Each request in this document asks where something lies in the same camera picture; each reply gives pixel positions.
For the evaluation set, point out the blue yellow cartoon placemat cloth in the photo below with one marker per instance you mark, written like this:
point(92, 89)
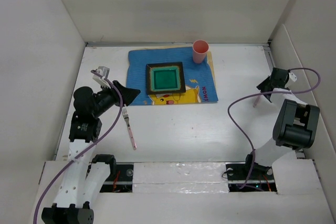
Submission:
point(199, 81)

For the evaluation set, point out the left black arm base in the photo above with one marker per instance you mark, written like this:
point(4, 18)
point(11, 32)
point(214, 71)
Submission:
point(120, 179)

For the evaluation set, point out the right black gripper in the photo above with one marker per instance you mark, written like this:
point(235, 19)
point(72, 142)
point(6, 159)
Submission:
point(262, 85)

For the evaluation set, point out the pink plastic cup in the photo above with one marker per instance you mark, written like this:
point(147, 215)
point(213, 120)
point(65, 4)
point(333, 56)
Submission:
point(200, 49)

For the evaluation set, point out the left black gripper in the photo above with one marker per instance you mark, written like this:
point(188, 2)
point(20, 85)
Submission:
point(128, 93)

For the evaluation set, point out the pink handled knife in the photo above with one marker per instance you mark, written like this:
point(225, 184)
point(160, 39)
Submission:
point(256, 101)

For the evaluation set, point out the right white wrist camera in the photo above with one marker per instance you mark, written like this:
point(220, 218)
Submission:
point(292, 77)

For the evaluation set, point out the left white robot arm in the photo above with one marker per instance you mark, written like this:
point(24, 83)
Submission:
point(84, 174)

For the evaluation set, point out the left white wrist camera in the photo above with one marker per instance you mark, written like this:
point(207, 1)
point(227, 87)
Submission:
point(100, 75)

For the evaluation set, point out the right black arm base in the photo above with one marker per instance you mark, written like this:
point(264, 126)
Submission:
point(240, 179)

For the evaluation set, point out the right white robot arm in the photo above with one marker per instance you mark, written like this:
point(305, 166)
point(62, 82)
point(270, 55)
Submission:
point(295, 127)

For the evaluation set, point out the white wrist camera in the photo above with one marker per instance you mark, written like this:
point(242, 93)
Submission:
point(292, 77)
point(100, 75)

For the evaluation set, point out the pink handled fork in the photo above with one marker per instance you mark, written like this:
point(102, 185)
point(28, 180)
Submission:
point(126, 119)

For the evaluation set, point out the green square ceramic plate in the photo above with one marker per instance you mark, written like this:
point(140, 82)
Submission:
point(162, 78)

